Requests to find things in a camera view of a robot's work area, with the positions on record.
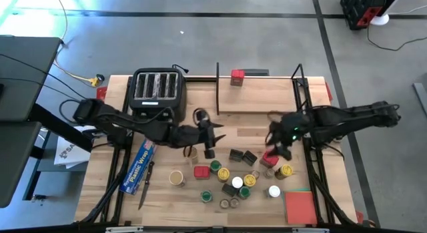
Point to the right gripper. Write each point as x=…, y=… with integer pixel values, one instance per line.
x=283, y=131

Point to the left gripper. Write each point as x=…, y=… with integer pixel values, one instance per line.
x=203, y=136

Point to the black spice tin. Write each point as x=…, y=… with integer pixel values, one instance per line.
x=249, y=158
x=236, y=155
x=229, y=190

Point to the white-lid glass spice jar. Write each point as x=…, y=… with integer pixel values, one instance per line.
x=274, y=191
x=237, y=182

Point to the beige-lid furikake jar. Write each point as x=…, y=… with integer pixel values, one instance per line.
x=176, y=178

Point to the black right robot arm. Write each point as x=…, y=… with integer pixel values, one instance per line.
x=350, y=117

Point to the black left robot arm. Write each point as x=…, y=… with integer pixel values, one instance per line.
x=156, y=131

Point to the wooden shelf black metal ends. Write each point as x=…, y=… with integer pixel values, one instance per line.
x=257, y=99

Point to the red flexible mat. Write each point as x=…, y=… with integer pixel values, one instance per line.
x=300, y=208

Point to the red table clamp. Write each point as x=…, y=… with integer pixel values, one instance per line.
x=101, y=94
x=359, y=217
x=329, y=92

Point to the black four-slot toaster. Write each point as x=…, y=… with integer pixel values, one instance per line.
x=156, y=86

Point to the blue plastic wrap box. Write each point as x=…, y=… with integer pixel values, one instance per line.
x=138, y=168

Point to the white printed paper bag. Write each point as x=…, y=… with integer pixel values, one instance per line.
x=68, y=156

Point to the grey metal bar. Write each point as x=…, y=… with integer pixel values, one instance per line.
x=421, y=96

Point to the black desk support beam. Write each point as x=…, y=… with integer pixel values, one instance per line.
x=60, y=127

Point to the black red crate stack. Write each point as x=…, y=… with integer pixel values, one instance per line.
x=360, y=9

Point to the white floor stand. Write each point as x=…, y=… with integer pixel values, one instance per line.
x=379, y=20

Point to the small black desk foot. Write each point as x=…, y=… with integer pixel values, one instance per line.
x=38, y=197

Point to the dark grey desk panel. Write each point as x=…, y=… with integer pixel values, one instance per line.
x=23, y=92
x=13, y=159

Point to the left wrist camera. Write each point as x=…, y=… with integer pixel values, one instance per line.
x=201, y=117

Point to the black aluminium rig frame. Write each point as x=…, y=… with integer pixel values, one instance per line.
x=200, y=78

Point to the silver metal bracket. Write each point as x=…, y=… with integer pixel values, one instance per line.
x=125, y=229
x=310, y=230

